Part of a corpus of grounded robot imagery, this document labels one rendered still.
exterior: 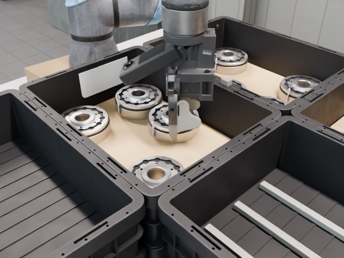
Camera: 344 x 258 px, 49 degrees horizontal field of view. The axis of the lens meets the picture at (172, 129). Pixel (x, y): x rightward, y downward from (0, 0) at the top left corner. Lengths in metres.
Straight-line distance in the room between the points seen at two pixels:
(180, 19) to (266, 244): 0.36
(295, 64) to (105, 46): 0.50
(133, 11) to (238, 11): 1.98
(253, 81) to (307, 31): 1.98
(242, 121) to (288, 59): 0.31
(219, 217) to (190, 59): 0.26
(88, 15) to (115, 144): 0.42
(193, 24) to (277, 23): 2.45
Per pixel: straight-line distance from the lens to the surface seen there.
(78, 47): 1.08
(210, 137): 0.75
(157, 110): 0.78
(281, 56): 0.99
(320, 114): 0.76
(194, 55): 0.64
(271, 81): 0.98
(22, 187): 0.69
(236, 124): 0.73
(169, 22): 0.61
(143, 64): 0.64
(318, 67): 0.95
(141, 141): 0.74
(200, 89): 0.65
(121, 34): 3.19
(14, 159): 0.75
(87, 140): 0.59
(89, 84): 0.83
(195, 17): 0.60
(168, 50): 0.63
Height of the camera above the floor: 1.28
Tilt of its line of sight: 35 degrees down
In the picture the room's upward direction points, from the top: straight up
